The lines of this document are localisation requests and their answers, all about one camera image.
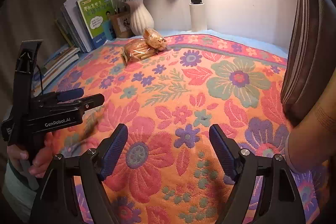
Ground white ribbed vase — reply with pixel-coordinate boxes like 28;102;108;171
125;0;155;36

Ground floral cloth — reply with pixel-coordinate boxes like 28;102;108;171
31;34;336;224

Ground pile of flat books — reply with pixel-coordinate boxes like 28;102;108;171
31;47;80;93

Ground clear round cookie packet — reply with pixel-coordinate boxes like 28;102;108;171
142;27;168;51

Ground green book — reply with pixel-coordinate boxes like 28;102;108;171
76;0;117;51

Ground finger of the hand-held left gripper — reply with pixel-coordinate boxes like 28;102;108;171
59;93;105;111
56;88;84;102

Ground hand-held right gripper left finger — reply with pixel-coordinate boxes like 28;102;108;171
29;123;129;224

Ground small brown pen holder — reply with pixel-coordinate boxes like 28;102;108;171
109;11;134;39

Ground light blue box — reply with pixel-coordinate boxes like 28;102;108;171
102;21;116;41

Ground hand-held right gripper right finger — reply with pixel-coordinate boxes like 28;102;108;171
209;124;306;224

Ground row of upright books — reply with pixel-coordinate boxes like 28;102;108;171
54;0;100;54

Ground white cylinder lamp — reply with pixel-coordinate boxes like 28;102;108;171
189;2;208;31

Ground grey zipper bag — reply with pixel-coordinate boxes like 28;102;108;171
280;0;336;127

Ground person's left forearm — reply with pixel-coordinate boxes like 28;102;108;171
3;158;40;216

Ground clear toast biscuit packet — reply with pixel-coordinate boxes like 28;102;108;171
121;39;158;65

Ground person's left hand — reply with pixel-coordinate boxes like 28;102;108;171
7;132;57;178

